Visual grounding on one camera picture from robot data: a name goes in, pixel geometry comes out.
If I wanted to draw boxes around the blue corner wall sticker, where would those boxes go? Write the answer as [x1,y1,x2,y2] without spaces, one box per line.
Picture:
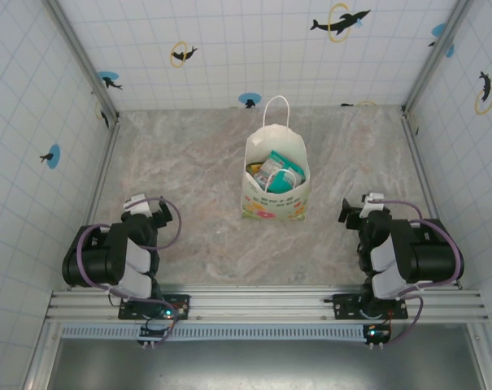
[427,22,455,59]

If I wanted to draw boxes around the white floral paper bag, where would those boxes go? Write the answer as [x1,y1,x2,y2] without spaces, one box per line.
[240,95,311,223]

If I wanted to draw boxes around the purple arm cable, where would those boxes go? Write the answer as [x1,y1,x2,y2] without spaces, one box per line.
[72,223,123,296]
[407,221,466,294]

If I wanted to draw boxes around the white slotted cable duct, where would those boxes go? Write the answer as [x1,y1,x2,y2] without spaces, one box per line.
[60,324,371,341]

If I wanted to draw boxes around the blue oval black animal sticker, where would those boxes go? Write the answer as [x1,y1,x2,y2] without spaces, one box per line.
[39,143,62,170]

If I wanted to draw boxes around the small circuit board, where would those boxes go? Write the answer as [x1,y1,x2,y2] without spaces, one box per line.
[137,323,170,347]
[362,323,392,350]

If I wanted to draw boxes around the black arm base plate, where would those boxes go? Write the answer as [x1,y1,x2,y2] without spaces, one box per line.
[118,293,192,323]
[324,292,409,321]

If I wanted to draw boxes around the aluminium side rail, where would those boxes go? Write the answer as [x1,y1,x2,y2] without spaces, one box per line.
[400,106,463,290]
[85,117,121,288]

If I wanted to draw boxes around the blue seal wall sticker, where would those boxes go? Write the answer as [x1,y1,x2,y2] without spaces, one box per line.
[237,92,263,111]

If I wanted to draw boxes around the teal mint candy bag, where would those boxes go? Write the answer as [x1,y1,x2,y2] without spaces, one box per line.
[253,149,308,194]

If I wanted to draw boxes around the small dolphin yellow ring sticker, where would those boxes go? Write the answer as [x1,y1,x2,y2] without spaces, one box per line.
[169,41,199,68]

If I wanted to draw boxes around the aluminium front rail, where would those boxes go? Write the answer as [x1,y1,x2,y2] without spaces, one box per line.
[45,284,487,325]

